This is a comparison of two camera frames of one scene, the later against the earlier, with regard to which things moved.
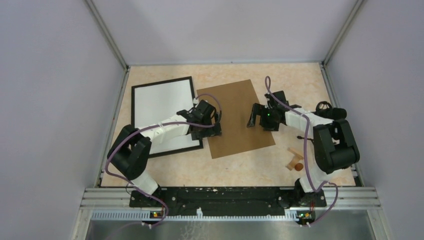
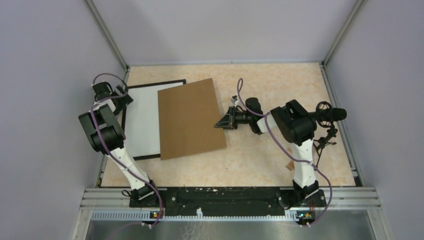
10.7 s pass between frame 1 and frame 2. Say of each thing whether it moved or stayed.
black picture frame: moved
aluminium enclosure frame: stayed
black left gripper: moved
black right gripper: moved
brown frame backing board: moved
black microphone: stayed
